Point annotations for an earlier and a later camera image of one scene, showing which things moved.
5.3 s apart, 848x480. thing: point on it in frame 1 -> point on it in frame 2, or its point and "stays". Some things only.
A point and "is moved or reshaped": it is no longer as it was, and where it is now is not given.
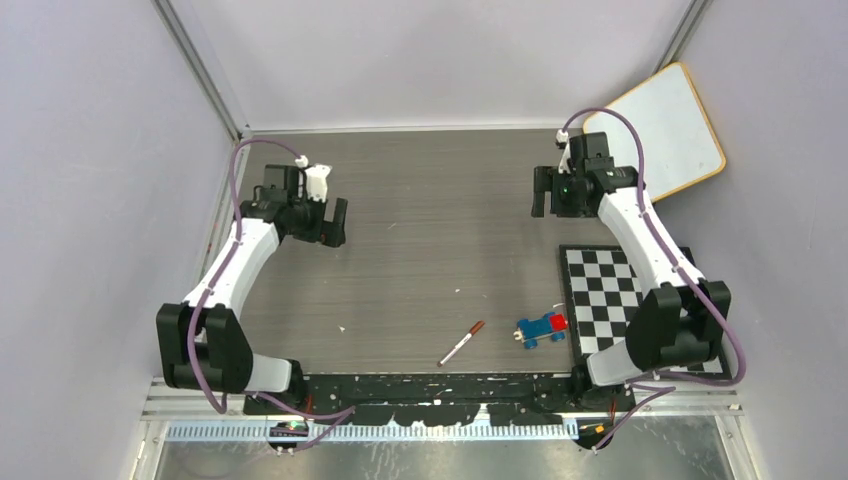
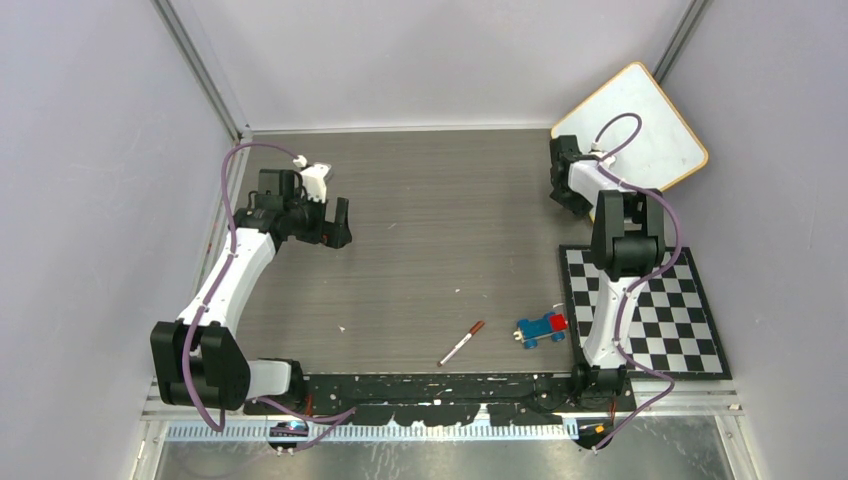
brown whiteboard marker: x=475 y=329 stays
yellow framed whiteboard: x=680 y=146 is moved or reshaped
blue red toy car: x=530 y=330 stays
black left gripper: x=327 y=233 stays
